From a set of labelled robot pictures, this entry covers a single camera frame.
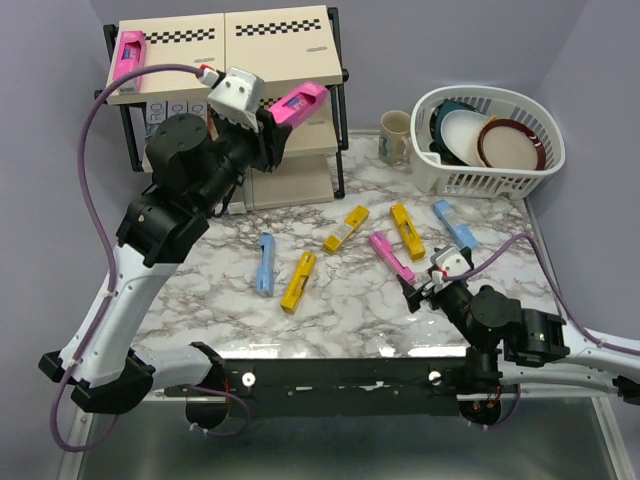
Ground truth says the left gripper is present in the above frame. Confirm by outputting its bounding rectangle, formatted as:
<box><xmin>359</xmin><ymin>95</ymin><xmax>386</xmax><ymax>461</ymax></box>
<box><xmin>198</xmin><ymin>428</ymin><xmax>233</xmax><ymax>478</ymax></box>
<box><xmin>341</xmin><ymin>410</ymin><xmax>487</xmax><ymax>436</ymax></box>
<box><xmin>193</xmin><ymin>108</ymin><xmax>294</xmax><ymax>215</ymax></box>

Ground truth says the pink toothpaste box long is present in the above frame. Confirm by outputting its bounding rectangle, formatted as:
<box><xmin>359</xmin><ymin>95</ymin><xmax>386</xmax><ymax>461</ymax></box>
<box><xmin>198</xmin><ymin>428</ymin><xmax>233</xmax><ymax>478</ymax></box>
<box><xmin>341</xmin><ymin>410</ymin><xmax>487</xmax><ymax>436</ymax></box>
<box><xmin>268</xmin><ymin>82</ymin><xmax>329</xmax><ymax>129</ymax></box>

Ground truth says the silver foil toothpaste box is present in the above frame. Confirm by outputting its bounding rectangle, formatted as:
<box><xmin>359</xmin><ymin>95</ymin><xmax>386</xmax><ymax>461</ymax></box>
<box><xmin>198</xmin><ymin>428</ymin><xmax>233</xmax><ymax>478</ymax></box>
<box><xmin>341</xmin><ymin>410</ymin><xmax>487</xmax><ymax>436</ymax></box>
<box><xmin>167</xmin><ymin>100</ymin><xmax>189</xmax><ymax>117</ymax></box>

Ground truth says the pink toothpaste box diagonal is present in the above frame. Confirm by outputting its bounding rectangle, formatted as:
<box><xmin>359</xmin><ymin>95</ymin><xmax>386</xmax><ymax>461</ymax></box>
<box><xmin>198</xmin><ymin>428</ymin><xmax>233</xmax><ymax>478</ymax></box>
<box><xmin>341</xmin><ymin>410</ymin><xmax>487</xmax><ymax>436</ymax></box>
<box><xmin>112</xmin><ymin>30</ymin><xmax>146</xmax><ymax>81</ymax></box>

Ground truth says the metallic blue toothpaste box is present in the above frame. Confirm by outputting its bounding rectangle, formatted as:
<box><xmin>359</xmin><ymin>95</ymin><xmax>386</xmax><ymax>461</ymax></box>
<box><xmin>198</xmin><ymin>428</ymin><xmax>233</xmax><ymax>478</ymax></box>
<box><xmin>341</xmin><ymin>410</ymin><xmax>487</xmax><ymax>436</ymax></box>
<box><xmin>226</xmin><ymin>186</ymin><xmax>247</xmax><ymax>215</ymax></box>

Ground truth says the red metallic toothpaste box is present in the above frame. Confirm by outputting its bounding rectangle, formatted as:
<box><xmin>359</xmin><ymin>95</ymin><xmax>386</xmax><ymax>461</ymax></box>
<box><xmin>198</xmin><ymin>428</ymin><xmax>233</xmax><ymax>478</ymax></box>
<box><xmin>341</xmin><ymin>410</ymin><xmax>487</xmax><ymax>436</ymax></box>
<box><xmin>145</xmin><ymin>101</ymin><xmax>167</xmax><ymax>143</ymax></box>

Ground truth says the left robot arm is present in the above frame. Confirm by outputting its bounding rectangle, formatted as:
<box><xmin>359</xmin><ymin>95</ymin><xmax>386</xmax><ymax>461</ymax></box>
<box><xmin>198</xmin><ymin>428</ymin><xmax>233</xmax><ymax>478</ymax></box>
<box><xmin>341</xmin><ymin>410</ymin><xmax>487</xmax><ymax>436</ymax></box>
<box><xmin>39</xmin><ymin>109</ymin><xmax>293</xmax><ymax>415</ymax></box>

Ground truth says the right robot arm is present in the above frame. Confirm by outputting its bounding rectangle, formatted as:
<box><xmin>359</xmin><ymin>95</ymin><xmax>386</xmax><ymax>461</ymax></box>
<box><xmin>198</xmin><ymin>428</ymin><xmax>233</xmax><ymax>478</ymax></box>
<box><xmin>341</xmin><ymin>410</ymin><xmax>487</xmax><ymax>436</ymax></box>
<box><xmin>397</xmin><ymin>277</ymin><xmax>639</xmax><ymax>405</ymax></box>

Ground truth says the beige three-tier shelf rack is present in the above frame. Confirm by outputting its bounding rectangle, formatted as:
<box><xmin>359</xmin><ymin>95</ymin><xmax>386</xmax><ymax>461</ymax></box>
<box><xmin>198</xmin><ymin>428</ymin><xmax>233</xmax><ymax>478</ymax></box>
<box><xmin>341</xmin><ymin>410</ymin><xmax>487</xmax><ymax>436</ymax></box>
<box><xmin>94</xmin><ymin>5</ymin><xmax>350</xmax><ymax>221</ymax></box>

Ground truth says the light blue box far right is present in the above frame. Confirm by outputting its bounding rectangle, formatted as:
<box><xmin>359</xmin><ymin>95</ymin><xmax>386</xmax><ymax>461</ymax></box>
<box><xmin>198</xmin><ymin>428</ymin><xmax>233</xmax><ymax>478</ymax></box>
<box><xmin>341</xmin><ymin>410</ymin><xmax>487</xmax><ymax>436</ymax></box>
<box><xmin>432</xmin><ymin>200</ymin><xmax>479</xmax><ymax>250</ymax></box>

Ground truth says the yellow toothpaste box right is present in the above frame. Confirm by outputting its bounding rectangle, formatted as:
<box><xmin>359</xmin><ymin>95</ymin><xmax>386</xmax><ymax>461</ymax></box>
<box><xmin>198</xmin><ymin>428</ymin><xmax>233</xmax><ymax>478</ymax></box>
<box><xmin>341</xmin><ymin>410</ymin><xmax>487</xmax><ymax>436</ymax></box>
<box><xmin>390</xmin><ymin>203</ymin><xmax>426</xmax><ymax>261</ymax></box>

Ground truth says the yellow toothpaste box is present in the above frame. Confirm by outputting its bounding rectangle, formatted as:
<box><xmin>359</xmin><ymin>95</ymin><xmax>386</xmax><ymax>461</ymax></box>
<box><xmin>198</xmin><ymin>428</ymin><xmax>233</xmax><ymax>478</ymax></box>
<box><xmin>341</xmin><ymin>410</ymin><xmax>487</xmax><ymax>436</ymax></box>
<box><xmin>390</xmin><ymin>203</ymin><xmax>426</xmax><ymax>261</ymax></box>
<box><xmin>323</xmin><ymin>205</ymin><xmax>369</xmax><ymax>255</ymax></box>
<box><xmin>280</xmin><ymin>251</ymin><xmax>316</xmax><ymax>314</ymax></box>

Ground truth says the yellow toothpaste box middle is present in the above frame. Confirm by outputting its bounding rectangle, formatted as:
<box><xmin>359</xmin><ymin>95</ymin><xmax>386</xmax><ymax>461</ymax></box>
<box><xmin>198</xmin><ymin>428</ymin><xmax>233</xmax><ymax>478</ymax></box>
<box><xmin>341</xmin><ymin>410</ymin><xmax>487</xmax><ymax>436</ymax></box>
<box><xmin>323</xmin><ymin>205</ymin><xmax>369</xmax><ymax>255</ymax></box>

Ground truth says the light blue toothpaste box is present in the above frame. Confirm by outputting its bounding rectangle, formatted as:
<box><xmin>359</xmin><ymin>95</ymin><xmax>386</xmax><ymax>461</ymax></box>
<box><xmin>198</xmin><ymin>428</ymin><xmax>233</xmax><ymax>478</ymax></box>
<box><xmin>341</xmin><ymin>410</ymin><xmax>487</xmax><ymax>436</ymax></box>
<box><xmin>256</xmin><ymin>232</ymin><xmax>275</xmax><ymax>297</ymax></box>

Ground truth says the white plastic dish basket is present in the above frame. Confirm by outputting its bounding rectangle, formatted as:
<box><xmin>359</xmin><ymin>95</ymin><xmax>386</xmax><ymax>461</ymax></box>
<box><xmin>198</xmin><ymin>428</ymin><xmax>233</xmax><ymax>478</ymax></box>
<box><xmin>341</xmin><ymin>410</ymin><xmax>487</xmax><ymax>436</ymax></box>
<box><xmin>410</xmin><ymin>85</ymin><xmax>565</xmax><ymax>199</ymax></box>

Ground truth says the cream ceramic mug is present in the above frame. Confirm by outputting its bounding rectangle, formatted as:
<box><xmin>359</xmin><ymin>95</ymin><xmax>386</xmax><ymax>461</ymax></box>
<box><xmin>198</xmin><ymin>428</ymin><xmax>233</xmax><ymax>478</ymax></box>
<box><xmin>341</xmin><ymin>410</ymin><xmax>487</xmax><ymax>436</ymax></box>
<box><xmin>378</xmin><ymin>110</ymin><xmax>413</xmax><ymax>165</ymax></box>

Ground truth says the yellow toothpaste box lower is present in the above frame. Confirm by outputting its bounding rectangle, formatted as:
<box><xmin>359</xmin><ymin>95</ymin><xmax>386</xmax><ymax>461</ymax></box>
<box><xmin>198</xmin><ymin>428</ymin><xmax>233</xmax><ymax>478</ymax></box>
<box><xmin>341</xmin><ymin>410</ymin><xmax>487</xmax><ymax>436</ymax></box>
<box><xmin>280</xmin><ymin>251</ymin><xmax>316</xmax><ymax>314</ymax></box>

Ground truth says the dark teal bowl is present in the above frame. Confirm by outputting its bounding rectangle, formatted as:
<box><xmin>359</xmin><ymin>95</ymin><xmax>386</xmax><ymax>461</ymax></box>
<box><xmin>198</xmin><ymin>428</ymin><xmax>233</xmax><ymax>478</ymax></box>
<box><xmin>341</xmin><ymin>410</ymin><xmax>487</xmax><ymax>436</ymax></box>
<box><xmin>429</xmin><ymin>99</ymin><xmax>479</xmax><ymax>147</ymax></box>

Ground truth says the red rimmed plate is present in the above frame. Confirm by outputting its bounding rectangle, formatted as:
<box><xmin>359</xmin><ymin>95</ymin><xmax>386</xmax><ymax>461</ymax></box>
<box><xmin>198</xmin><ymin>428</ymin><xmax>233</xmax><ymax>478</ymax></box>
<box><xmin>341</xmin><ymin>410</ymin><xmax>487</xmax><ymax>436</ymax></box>
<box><xmin>476</xmin><ymin>119</ymin><xmax>546</xmax><ymax>171</ymax></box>

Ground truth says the white plate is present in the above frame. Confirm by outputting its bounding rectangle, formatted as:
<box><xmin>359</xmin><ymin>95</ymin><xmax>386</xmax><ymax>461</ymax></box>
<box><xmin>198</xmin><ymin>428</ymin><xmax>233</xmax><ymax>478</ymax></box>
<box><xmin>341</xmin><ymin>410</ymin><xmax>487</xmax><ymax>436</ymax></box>
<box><xmin>440</xmin><ymin>110</ymin><xmax>489</xmax><ymax>167</ymax></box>

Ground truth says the black base bar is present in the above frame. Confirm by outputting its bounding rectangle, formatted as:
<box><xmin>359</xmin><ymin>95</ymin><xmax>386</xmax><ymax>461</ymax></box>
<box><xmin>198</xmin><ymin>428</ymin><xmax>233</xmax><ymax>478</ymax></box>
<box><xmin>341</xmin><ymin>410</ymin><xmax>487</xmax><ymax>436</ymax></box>
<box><xmin>164</xmin><ymin>349</ymin><xmax>501</xmax><ymax>419</ymax></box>

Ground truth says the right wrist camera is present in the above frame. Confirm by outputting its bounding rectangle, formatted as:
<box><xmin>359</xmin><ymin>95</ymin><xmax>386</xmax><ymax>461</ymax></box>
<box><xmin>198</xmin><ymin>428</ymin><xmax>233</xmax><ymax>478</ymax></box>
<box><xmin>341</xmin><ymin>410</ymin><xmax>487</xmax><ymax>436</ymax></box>
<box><xmin>430</xmin><ymin>246</ymin><xmax>474</xmax><ymax>287</ymax></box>

